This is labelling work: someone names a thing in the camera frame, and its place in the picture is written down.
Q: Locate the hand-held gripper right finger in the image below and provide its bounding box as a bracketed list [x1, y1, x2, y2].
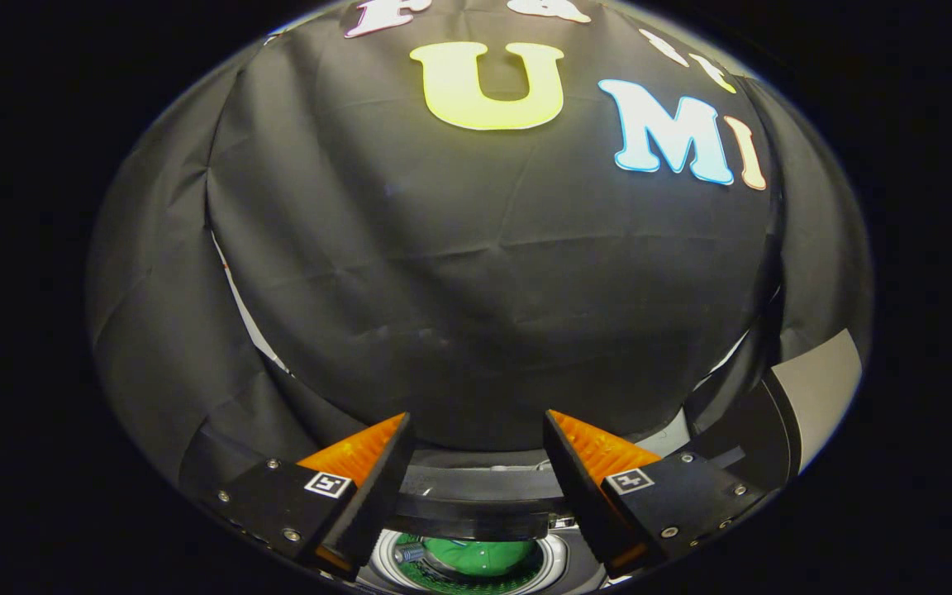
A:
[543, 409, 766, 579]

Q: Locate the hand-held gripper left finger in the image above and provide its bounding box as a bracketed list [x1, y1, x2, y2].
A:
[212, 412, 417, 582]

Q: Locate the dark grey washing machine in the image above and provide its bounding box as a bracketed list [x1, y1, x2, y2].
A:
[356, 409, 692, 595]

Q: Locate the green polo shirt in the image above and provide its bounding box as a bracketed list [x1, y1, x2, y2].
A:
[422, 537, 539, 578]

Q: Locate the black backdrop cloth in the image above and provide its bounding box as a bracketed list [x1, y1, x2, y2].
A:
[86, 0, 873, 497]

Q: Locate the beige and grey cabinet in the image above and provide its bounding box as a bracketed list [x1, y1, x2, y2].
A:
[691, 329, 864, 497]

